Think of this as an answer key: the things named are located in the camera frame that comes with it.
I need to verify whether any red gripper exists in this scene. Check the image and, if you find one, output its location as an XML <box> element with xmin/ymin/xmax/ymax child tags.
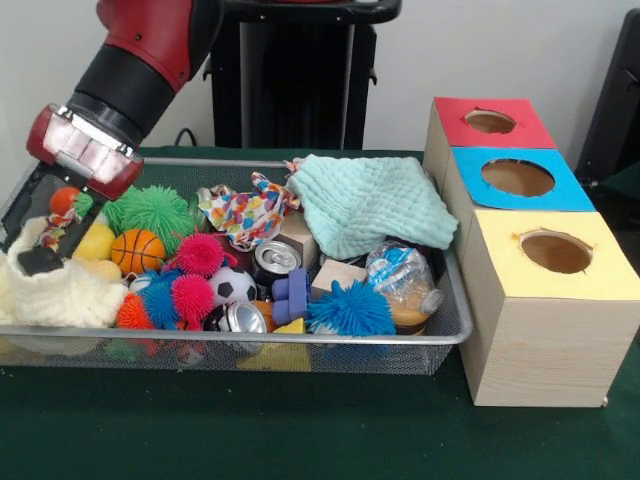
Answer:
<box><xmin>0</xmin><ymin>103</ymin><xmax>145</xmax><ymax>276</ymax></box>

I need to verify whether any cream waffle cloth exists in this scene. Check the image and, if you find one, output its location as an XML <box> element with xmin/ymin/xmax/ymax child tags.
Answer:
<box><xmin>0</xmin><ymin>214</ymin><xmax>129</xmax><ymax>329</ymax></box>

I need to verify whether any white cloth with colourful dots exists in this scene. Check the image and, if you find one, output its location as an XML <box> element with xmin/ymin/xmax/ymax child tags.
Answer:
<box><xmin>197</xmin><ymin>172</ymin><xmax>301</xmax><ymax>251</ymax></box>

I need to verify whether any mint green waffle cloth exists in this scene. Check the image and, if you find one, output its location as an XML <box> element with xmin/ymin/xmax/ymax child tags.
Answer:
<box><xmin>287</xmin><ymin>154</ymin><xmax>460</xmax><ymax>260</ymax></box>

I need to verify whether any wooden box with three holes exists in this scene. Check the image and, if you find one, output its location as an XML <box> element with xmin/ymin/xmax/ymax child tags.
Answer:
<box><xmin>422</xmin><ymin>96</ymin><xmax>640</xmax><ymax>409</ymax></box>

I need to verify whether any orange smooth ball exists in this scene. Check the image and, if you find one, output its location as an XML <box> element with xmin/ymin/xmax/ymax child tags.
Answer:
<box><xmin>49</xmin><ymin>187</ymin><xmax>81</xmax><ymax>216</ymax></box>

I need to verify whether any yellow smooth ball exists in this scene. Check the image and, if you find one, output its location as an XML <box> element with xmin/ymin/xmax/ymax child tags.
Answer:
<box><xmin>73</xmin><ymin>222</ymin><xmax>116</xmax><ymax>261</ymax></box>

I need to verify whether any small orange basketball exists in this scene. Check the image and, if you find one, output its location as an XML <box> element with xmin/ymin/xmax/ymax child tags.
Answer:
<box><xmin>110</xmin><ymin>228</ymin><xmax>166</xmax><ymax>275</ymax></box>

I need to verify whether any blue spiky rubber ball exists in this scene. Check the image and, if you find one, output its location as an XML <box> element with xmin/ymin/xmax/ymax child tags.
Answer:
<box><xmin>305</xmin><ymin>280</ymin><xmax>399</xmax><ymax>337</ymax></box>

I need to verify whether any crushed clear plastic bottle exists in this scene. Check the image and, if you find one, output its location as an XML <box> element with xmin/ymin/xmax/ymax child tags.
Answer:
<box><xmin>364</xmin><ymin>241</ymin><xmax>447</xmax><ymax>314</ymax></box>

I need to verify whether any black chair back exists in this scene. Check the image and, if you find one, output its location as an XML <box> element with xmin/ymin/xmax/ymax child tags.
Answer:
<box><xmin>574</xmin><ymin>7</ymin><xmax>640</xmax><ymax>176</ymax></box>

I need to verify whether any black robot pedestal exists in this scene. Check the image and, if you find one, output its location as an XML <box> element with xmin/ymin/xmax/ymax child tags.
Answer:
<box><xmin>207</xmin><ymin>0</ymin><xmax>404</xmax><ymax>151</ymax></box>

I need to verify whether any silver wire mesh bin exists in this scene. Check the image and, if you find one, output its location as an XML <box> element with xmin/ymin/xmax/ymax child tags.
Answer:
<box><xmin>0</xmin><ymin>154</ymin><xmax>475</xmax><ymax>377</ymax></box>

